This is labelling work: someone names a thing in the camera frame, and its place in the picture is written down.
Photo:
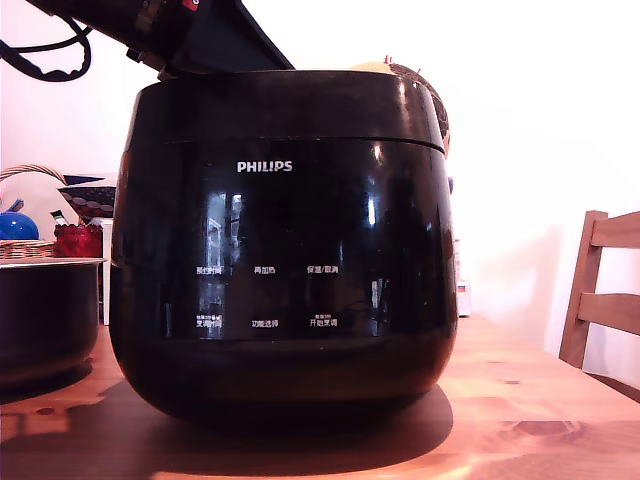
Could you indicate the black rice cooker lid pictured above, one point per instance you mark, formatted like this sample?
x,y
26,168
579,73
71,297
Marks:
x,y
260,107

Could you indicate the black Philips rice cooker body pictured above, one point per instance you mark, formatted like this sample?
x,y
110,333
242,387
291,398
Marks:
x,y
280,360

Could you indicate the dotted patterned bowl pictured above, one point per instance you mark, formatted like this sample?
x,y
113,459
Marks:
x,y
92,200

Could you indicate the round patterned woven ornament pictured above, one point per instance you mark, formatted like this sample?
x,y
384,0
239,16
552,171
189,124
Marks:
x,y
442,117

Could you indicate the red scalloped jar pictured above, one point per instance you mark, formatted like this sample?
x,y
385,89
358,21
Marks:
x,y
77,242

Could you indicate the white upright box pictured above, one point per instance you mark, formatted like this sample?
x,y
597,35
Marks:
x,y
106,270

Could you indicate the blue ball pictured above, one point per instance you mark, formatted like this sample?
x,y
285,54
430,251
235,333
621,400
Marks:
x,y
17,227

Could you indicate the woven wicker basket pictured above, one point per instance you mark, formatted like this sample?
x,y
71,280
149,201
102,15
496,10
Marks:
x,y
25,248

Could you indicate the black inner cooking pot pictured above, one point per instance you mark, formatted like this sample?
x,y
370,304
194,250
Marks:
x,y
45,320

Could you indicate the small white printed box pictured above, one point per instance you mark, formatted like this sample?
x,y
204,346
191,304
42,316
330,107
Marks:
x,y
464,299

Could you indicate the wooden chair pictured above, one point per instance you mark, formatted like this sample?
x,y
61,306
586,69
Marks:
x,y
595,305

